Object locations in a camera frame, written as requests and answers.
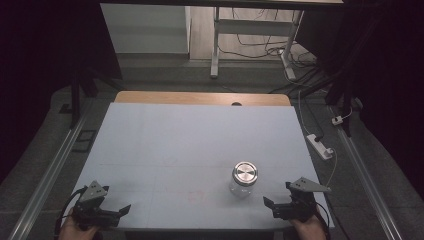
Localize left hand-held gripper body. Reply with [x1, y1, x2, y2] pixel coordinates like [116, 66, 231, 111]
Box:
[71, 180, 122, 232]

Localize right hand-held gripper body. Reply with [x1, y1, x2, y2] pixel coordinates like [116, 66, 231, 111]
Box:
[271, 176, 332, 223]

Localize clear glass jar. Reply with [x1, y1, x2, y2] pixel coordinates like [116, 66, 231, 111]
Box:
[228, 174, 256, 198]

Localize silver metal jar lid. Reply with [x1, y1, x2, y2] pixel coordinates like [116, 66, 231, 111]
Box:
[232, 161, 259, 187]

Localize person's right hand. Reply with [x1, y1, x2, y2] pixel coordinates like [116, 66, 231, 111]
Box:
[289, 208, 328, 240]

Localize person's left hand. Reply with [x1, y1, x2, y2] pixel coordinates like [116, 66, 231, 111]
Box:
[57, 208, 102, 240]

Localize white power strip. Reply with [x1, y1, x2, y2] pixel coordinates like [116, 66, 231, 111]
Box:
[306, 133, 335, 161]

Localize white table mat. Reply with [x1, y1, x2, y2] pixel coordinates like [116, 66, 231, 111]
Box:
[57, 102, 335, 232]

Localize black metal stand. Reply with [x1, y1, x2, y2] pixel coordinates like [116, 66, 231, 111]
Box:
[293, 66, 363, 138]
[68, 66, 125, 130]

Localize wooden table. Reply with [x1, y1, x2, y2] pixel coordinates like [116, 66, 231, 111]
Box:
[114, 90, 292, 107]

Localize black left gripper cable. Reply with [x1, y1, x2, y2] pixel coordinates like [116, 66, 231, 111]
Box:
[54, 187, 88, 239]

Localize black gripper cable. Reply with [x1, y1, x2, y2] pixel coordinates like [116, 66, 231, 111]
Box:
[54, 187, 88, 239]
[313, 205, 332, 236]

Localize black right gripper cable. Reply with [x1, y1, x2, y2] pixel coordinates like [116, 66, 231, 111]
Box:
[313, 205, 332, 236]

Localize aluminium floor rail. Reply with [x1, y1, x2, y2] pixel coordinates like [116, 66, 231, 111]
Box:
[8, 99, 97, 240]
[328, 104, 405, 240]

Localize thin white cable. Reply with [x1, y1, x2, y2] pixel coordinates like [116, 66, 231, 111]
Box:
[324, 149, 339, 188]

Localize black floor frame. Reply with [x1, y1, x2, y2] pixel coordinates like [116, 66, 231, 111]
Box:
[71, 129, 99, 154]

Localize tangled black floor cables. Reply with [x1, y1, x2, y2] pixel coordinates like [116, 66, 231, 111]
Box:
[218, 8, 319, 69]

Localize white desk frame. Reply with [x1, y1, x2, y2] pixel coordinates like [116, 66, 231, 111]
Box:
[209, 6, 305, 81]

